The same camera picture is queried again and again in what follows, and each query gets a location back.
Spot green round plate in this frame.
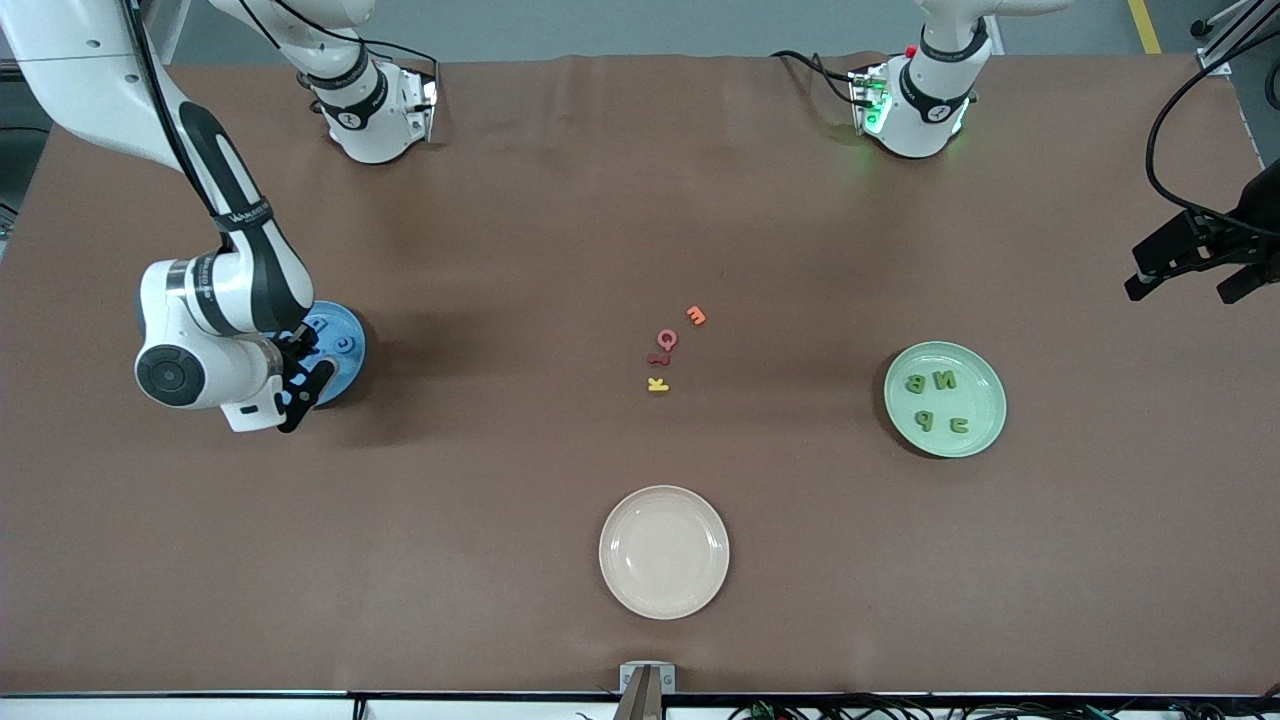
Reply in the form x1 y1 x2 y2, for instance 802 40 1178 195
884 341 1007 459

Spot brown table mat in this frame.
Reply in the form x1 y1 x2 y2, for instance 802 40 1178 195
0 50 1280 698

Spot yellow floor tape strip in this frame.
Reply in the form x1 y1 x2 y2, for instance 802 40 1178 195
1127 0 1162 54

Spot cream round plate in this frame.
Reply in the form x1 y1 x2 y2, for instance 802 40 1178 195
599 485 731 621

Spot blue round plate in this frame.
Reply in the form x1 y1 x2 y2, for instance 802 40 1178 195
296 300 368 409

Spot tangled black floor cables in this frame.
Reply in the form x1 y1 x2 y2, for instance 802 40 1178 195
725 685 1280 720

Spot grey metal mount bracket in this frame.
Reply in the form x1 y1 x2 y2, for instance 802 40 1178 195
615 661 677 720

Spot aluminium frame profile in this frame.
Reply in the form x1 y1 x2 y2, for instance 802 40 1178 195
1190 0 1263 77

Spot white table edge rail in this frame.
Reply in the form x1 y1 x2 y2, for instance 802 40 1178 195
0 693 1280 720

